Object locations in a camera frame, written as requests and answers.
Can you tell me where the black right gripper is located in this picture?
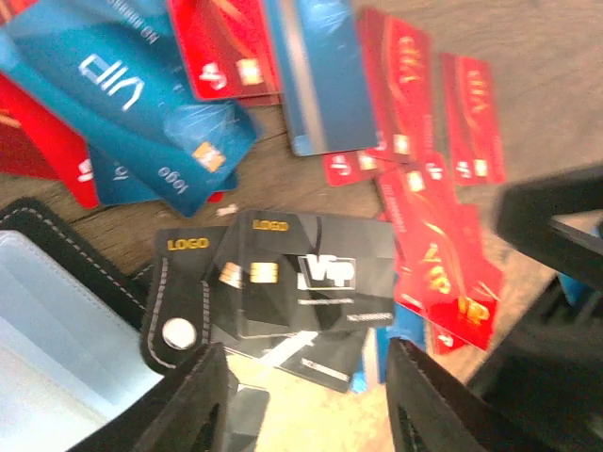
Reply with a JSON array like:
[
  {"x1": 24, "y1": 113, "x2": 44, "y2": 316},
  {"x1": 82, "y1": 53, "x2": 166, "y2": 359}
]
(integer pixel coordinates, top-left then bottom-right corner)
[{"x1": 470, "y1": 166, "x2": 602, "y2": 451}]

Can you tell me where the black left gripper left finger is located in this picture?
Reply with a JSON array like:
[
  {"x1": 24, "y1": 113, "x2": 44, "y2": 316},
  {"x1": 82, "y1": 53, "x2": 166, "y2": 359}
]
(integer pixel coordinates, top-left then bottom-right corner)
[{"x1": 65, "y1": 342, "x2": 232, "y2": 452}]

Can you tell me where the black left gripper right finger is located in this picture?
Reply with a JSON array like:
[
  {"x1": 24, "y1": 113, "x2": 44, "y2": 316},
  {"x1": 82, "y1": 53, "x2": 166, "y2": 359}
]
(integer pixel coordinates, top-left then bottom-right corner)
[{"x1": 385, "y1": 338, "x2": 551, "y2": 452}]

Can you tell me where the black leather card holder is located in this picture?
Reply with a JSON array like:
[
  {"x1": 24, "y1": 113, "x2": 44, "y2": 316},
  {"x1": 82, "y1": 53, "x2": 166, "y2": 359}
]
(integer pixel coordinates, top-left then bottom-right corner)
[{"x1": 0, "y1": 196, "x2": 213, "y2": 452}]

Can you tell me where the black VIP card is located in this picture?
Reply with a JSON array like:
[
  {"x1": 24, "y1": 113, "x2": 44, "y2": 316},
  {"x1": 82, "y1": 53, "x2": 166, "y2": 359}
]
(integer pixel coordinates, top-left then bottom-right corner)
[{"x1": 206, "y1": 209, "x2": 396, "y2": 338}]

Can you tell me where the red VIP card front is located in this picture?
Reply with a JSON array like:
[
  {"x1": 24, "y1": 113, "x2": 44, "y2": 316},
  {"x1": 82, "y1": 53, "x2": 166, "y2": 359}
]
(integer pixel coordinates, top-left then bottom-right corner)
[{"x1": 378, "y1": 169, "x2": 502, "y2": 350}]

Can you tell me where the blue card top of pile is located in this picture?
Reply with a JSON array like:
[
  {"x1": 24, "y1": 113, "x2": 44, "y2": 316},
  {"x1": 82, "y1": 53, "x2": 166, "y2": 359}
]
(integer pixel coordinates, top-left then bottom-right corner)
[{"x1": 1, "y1": 1, "x2": 257, "y2": 217}]

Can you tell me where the blue card beside red cards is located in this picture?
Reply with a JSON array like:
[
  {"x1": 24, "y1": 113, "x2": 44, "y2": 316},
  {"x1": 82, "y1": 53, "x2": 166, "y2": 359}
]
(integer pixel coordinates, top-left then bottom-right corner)
[{"x1": 263, "y1": 1, "x2": 378, "y2": 156}]

